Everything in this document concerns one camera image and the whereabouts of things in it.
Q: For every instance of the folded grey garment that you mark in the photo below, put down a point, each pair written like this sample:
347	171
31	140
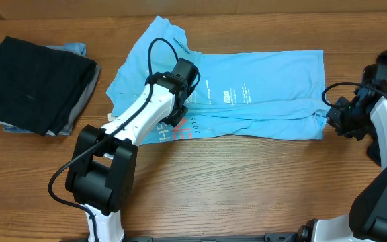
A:
74	113

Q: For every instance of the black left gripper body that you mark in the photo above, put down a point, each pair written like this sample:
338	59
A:
175	117

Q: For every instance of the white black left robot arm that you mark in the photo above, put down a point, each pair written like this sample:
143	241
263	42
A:
102	175

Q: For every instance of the folded light blue garment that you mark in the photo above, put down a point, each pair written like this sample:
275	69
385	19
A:
76	48

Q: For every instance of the folded black garment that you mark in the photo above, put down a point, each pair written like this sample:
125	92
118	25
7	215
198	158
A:
39	86

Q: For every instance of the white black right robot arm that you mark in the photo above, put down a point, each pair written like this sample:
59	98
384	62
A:
366	112

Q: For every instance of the light blue printed t-shirt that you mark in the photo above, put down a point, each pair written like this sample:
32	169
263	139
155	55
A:
264	94

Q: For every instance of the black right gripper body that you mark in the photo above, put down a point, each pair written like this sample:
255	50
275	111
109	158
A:
353	119

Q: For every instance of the cardboard back wall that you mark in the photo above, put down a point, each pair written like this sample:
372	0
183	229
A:
69	9

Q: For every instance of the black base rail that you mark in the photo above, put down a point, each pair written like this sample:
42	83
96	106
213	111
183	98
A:
268	237

